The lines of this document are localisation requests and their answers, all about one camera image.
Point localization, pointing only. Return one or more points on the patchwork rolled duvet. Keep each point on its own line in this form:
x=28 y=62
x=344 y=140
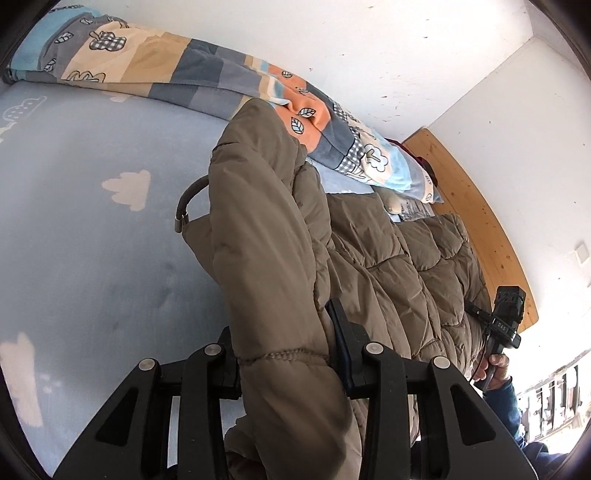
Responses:
x=78 y=46

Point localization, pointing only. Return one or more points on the person's right hand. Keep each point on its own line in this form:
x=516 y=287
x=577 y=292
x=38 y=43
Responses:
x=492 y=373

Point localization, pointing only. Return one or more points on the wooden headboard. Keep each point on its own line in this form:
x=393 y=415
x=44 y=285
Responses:
x=498 y=259

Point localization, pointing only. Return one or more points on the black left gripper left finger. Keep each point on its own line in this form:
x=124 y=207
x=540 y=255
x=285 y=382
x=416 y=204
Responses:
x=163 y=421

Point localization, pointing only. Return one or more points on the beige plush toy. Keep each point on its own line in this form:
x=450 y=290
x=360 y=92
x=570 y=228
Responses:
x=395 y=203

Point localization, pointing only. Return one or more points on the olive puffer jacket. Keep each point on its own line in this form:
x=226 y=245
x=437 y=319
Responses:
x=280 y=248

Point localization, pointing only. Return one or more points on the light blue cloud bedsheet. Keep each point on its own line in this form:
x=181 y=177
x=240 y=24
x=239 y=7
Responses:
x=93 y=277

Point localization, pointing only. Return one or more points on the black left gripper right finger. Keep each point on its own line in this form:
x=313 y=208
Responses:
x=425 y=421

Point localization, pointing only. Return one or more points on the blue sleeve right forearm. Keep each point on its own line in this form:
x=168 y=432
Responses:
x=503 y=402

